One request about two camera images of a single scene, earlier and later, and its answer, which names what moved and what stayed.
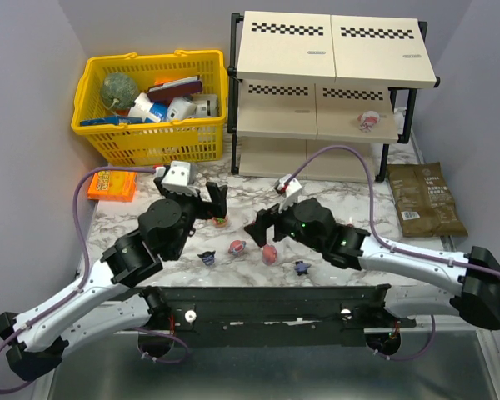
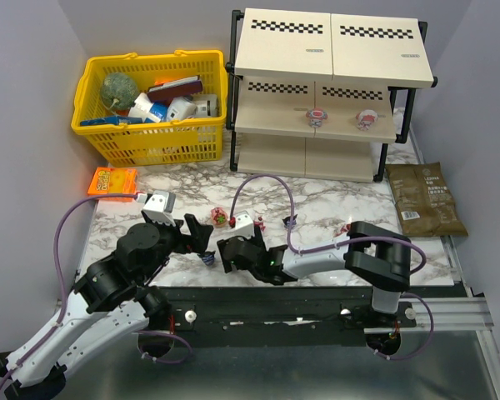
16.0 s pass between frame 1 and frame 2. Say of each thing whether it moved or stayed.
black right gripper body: moved
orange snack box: stayed
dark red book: stayed
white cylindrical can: stayed
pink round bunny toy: moved
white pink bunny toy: stayed
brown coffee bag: stayed
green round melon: stayed
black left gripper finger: moved
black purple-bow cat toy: stayed
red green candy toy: stayed
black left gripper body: moved
